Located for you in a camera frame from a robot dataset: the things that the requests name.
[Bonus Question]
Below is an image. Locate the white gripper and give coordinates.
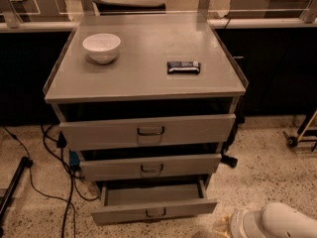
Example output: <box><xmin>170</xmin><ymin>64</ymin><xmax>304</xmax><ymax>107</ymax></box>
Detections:
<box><xmin>213</xmin><ymin>210</ymin><xmax>265</xmax><ymax>238</ymax></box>

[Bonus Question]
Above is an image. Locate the grey bottom drawer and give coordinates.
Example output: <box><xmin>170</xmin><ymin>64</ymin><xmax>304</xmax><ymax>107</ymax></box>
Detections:
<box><xmin>91</xmin><ymin>179</ymin><xmax>217</xmax><ymax>224</ymax></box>

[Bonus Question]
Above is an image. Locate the grey drawer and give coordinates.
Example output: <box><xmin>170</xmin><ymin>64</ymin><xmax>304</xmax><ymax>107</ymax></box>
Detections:
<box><xmin>91</xmin><ymin>179</ymin><xmax>217</xmax><ymax>224</ymax></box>
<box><xmin>60</xmin><ymin>114</ymin><xmax>236</xmax><ymax>151</ymax></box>
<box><xmin>80</xmin><ymin>154</ymin><xmax>221</xmax><ymax>181</ymax></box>

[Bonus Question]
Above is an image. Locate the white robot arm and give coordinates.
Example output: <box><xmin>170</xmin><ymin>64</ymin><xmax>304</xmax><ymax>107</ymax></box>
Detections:
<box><xmin>213</xmin><ymin>201</ymin><xmax>317</xmax><ymax>238</ymax></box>

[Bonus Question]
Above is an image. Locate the grey middle drawer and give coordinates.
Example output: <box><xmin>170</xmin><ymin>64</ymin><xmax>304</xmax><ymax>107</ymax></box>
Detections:
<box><xmin>80</xmin><ymin>154</ymin><xmax>221</xmax><ymax>181</ymax></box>

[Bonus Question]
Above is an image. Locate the grey top drawer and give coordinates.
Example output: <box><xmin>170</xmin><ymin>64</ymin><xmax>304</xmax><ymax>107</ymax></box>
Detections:
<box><xmin>60</xmin><ymin>114</ymin><xmax>236</xmax><ymax>151</ymax></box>

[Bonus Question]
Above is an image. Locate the grey drawer cabinet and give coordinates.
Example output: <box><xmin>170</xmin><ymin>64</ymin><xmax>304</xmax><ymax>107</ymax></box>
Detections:
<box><xmin>43</xmin><ymin>11</ymin><xmax>250</xmax><ymax>196</ymax></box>

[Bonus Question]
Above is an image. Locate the black power plug right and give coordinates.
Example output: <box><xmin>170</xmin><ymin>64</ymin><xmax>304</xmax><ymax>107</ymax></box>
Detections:
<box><xmin>221</xmin><ymin>155</ymin><xmax>238</xmax><ymax>168</ymax></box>

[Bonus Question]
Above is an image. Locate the wheeled cart base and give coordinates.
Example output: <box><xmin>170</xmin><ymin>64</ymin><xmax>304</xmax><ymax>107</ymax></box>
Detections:
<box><xmin>283</xmin><ymin>109</ymin><xmax>317</xmax><ymax>151</ymax></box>

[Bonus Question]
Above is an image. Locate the blue box behind cabinet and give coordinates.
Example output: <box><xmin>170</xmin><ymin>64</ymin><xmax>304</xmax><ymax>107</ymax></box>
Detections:
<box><xmin>68</xmin><ymin>151</ymin><xmax>80</xmax><ymax>169</ymax></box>

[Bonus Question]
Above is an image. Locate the black floor stand bar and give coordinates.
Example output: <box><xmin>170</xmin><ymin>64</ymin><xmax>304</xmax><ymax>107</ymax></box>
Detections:
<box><xmin>0</xmin><ymin>157</ymin><xmax>33</xmax><ymax>226</ymax></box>

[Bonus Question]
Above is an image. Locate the white ceramic bowl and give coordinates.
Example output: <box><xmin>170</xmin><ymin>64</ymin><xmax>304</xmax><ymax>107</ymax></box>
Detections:
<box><xmin>82</xmin><ymin>33</ymin><xmax>121</xmax><ymax>64</ymax></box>

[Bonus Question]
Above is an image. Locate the black floor cable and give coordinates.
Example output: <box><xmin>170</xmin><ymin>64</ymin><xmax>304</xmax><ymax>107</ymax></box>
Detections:
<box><xmin>2</xmin><ymin>124</ymin><xmax>100</xmax><ymax>238</ymax></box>

